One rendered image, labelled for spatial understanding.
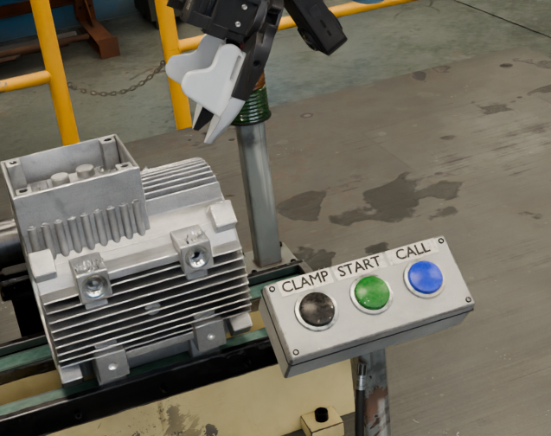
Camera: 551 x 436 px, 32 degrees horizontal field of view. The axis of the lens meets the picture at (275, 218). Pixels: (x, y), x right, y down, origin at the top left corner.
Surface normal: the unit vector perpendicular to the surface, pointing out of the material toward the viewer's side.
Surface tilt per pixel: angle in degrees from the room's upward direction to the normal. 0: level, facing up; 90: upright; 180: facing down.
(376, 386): 90
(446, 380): 0
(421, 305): 38
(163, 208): 88
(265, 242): 90
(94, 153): 90
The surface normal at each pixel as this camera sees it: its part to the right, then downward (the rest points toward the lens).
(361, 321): 0.11, -0.46
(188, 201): 0.35, 0.37
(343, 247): -0.11, -0.88
